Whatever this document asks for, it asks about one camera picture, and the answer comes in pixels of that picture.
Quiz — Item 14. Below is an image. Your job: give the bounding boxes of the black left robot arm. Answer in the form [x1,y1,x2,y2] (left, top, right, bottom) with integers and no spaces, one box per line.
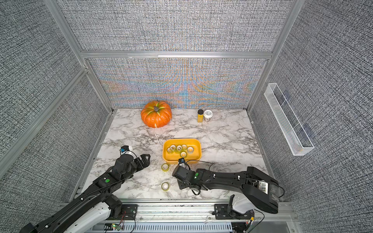
[20,154,151,233]

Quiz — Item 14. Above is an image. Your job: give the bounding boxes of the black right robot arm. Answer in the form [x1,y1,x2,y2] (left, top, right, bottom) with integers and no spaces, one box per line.
[173,165,279,214]

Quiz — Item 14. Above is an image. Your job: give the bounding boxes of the yellow plastic storage box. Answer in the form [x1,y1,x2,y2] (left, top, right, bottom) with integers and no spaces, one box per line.
[162,138,202,164]

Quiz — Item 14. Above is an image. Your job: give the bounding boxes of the orange pumpkin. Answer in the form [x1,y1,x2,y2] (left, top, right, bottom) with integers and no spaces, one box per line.
[141,101,173,128]

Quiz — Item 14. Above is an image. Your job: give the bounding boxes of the yellow juice bottle black cap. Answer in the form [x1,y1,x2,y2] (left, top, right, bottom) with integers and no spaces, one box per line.
[197,109,204,122]

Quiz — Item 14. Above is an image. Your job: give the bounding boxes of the small white lidded jar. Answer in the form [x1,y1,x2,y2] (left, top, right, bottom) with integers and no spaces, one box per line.
[204,110,213,121]

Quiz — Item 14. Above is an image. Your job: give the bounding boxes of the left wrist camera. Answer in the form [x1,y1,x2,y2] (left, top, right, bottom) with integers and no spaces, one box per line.
[119,145,132,155]

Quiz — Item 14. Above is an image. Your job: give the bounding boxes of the front rail base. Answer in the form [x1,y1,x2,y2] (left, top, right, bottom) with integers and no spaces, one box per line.
[67,199,302,233]

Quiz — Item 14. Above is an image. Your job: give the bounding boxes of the clear acrylic wall shelf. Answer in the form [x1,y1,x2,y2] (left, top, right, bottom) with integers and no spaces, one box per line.
[264,83,314,156]

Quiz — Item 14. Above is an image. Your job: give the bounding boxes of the aluminium frame rails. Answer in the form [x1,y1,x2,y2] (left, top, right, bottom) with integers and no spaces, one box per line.
[0,0,307,219]

